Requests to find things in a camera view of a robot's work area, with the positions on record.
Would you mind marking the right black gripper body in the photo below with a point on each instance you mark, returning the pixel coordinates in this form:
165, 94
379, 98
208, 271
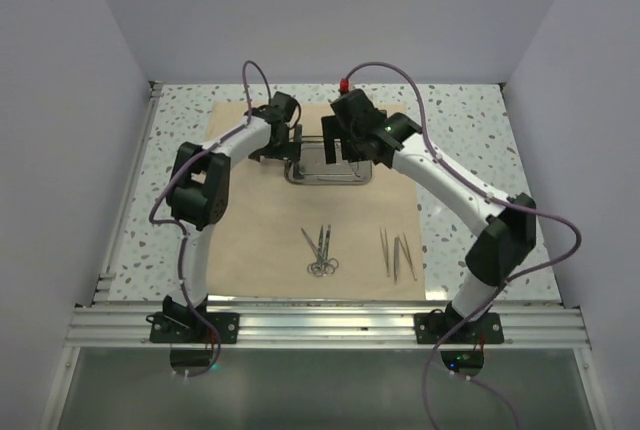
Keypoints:
350, 147

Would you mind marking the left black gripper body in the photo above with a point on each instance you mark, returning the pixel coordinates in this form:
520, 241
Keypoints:
284, 149

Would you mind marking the steel instrument tray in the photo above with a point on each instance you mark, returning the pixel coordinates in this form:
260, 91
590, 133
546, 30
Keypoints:
312, 162

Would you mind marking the steel pointed tweezers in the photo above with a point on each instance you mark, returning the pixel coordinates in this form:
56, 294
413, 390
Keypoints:
386, 251

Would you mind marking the steel scalpel handle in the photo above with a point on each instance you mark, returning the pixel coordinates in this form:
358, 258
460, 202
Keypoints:
407, 253

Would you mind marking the steel ring-handled forceps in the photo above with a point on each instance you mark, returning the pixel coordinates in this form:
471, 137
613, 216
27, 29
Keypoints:
329, 264
314, 268

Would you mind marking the steel ring-handled scissors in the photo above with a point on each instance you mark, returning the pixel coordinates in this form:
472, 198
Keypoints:
320, 238

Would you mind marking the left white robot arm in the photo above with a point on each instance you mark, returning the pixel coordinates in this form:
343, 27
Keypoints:
198, 196

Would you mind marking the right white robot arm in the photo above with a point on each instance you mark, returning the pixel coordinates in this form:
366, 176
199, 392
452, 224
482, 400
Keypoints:
504, 226

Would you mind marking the aluminium mounting rail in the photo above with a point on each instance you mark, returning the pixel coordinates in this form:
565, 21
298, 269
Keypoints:
326, 325

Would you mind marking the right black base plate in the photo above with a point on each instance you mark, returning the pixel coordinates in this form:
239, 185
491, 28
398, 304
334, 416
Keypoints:
437, 326

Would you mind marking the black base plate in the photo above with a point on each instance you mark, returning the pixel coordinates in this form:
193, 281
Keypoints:
437, 326
177, 324

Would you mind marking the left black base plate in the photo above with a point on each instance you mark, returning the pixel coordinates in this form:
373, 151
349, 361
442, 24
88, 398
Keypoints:
177, 324

